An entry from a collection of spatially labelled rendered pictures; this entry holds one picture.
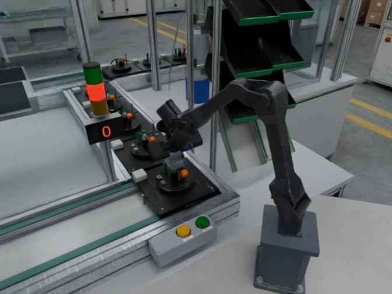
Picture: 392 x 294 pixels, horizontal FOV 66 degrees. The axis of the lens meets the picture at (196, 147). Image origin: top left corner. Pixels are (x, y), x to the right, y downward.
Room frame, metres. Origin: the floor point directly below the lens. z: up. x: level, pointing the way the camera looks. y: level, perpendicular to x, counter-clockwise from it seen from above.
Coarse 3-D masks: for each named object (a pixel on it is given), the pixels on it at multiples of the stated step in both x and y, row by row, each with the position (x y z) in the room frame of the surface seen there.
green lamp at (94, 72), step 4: (84, 68) 0.85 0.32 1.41; (92, 68) 0.85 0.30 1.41; (96, 68) 0.85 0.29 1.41; (100, 68) 0.87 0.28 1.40; (84, 72) 0.85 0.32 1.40; (88, 72) 0.84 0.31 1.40; (92, 72) 0.84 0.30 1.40; (96, 72) 0.85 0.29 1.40; (100, 72) 0.86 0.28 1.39; (88, 76) 0.84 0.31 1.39; (92, 76) 0.84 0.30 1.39; (96, 76) 0.85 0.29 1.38; (100, 76) 0.86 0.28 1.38; (88, 80) 0.84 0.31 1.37; (92, 80) 0.84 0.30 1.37; (96, 80) 0.84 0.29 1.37; (100, 80) 0.85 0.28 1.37; (88, 84) 0.84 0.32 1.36; (92, 84) 0.84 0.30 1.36; (96, 84) 0.84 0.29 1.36
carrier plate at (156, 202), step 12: (156, 168) 0.95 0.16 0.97; (192, 168) 0.95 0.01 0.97; (144, 180) 0.88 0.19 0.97; (204, 180) 0.87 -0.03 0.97; (144, 192) 0.81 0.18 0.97; (156, 192) 0.81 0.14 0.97; (192, 192) 0.81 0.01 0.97; (204, 192) 0.81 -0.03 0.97; (216, 192) 0.82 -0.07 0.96; (156, 204) 0.75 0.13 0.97; (168, 204) 0.75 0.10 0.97; (180, 204) 0.75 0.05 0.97
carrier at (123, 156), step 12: (144, 132) 1.12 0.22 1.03; (156, 132) 1.23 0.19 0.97; (120, 144) 1.10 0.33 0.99; (132, 144) 1.07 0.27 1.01; (144, 144) 1.07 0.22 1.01; (120, 156) 1.03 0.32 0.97; (132, 156) 1.03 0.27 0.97; (144, 156) 1.01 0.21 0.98; (132, 168) 0.95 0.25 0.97; (144, 168) 0.95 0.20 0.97
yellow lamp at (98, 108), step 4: (92, 100) 0.85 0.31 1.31; (100, 100) 0.85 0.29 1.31; (104, 100) 0.86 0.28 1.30; (92, 104) 0.84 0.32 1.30; (96, 104) 0.84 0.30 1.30; (100, 104) 0.84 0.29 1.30; (104, 104) 0.85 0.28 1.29; (92, 108) 0.85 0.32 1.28; (96, 108) 0.84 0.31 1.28; (100, 108) 0.84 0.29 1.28; (104, 108) 0.85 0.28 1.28; (92, 112) 0.85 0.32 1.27; (96, 112) 0.84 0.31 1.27; (100, 112) 0.84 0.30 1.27; (104, 112) 0.85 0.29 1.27
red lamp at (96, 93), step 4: (100, 84) 0.85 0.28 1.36; (88, 88) 0.85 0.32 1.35; (92, 88) 0.84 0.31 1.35; (96, 88) 0.84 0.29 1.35; (100, 88) 0.85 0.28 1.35; (88, 92) 0.85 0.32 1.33; (92, 92) 0.84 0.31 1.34; (96, 92) 0.84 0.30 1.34; (100, 92) 0.85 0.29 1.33; (104, 92) 0.87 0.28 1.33; (92, 96) 0.84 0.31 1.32; (96, 96) 0.84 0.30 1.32; (100, 96) 0.85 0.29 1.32; (104, 96) 0.86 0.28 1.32; (96, 100) 0.84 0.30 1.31
